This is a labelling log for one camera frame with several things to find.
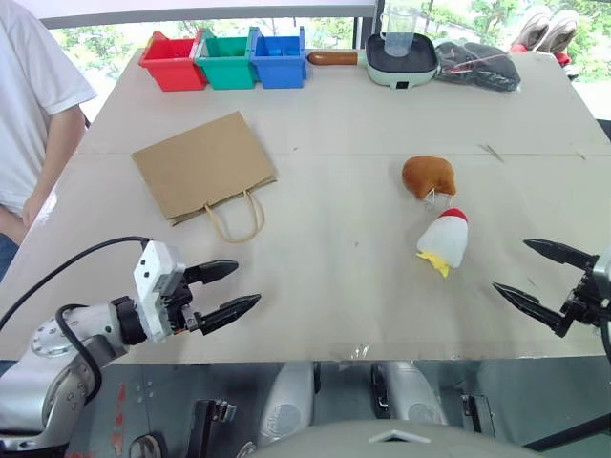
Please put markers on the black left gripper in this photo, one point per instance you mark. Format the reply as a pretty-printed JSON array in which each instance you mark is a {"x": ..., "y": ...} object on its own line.
[{"x": 179, "y": 305}]

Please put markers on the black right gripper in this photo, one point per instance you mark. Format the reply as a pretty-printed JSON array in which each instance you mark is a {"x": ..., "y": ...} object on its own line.
[{"x": 589, "y": 305}]

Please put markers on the person's bare forearm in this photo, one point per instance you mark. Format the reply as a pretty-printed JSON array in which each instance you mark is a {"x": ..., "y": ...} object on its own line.
[{"x": 59, "y": 148}]

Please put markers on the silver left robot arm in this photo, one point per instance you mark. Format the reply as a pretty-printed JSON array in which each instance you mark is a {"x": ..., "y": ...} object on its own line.
[{"x": 57, "y": 377}]

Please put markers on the person's bare hand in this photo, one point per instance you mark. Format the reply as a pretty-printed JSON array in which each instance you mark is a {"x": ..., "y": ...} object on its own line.
[{"x": 38, "y": 207}]

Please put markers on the white rocket plush toy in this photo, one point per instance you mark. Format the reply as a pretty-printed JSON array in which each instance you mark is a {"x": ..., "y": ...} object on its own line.
[{"x": 444, "y": 238}]

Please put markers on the silver robot left leg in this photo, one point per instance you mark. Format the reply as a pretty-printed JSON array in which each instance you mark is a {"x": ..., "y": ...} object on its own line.
[{"x": 286, "y": 405}]

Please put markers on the silver robot leg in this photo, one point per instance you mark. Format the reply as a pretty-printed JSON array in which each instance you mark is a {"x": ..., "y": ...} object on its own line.
[
  {"x": 286, "y": 405},
  {"x": 410, "y": 396}
]

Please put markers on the brown plush toy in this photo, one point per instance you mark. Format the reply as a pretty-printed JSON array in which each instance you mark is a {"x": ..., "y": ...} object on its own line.
[{"x": 427, "y": 174}]

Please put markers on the silver robot right leg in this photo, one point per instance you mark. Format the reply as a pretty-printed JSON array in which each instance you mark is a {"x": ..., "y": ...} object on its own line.
[{"x": 410, "y": 396}]

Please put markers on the grey robot torso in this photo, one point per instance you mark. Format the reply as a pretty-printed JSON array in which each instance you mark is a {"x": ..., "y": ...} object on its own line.
[{"x": 396, "y": 441}]

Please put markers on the black fabric bundle in plastic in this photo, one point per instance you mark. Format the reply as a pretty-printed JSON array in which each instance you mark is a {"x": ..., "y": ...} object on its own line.
[{"x": 477, "y": 67}]

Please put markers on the green plastic bin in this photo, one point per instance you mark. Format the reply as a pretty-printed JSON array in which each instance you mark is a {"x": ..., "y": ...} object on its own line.
[{"x": 226, "y": 62}]

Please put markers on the red plastic bin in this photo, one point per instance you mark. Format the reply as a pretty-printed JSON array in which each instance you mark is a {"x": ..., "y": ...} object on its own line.
[{"x": 174, "y": 64}]

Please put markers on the blue plastic bin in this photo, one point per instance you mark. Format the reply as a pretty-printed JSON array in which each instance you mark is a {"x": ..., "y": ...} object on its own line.
[{"x": 279, "y": 62}]

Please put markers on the beige sneaker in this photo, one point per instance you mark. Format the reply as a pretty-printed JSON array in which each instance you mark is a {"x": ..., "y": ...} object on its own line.
[
  {"x": 532, "y": 28},
  {"x": 563, "y": 28}
]

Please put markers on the mint green electric frying pan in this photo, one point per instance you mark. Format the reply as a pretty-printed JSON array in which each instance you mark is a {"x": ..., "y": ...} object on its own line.
[{"x": 401, "y": 64}]

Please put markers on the person in white T-shirt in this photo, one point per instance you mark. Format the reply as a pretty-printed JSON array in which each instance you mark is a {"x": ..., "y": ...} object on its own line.
[{"x": 28, "y": 86}]

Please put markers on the clear plastic measuring cup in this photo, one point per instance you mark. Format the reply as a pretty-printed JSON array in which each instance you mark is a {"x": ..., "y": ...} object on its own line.
[{"x": 397, "y": 28}]

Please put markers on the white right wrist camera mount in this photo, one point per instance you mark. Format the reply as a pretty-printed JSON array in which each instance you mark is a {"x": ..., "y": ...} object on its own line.
[{"x": 605, "y": 269}]

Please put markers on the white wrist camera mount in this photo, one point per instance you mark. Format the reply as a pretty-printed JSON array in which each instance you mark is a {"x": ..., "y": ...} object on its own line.
[
  {"x": 605, "y": 269},
  {"x": 155, "y": 276}
]

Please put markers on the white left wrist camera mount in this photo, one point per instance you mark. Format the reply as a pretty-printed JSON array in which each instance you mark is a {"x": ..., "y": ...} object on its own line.
[{"x": 155, "y": 276}]

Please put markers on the black bracket under table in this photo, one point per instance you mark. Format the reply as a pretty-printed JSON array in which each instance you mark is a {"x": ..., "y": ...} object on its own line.
[
  {"x": 477, "y": 412},
  {"x": 210, "y": 424}
]

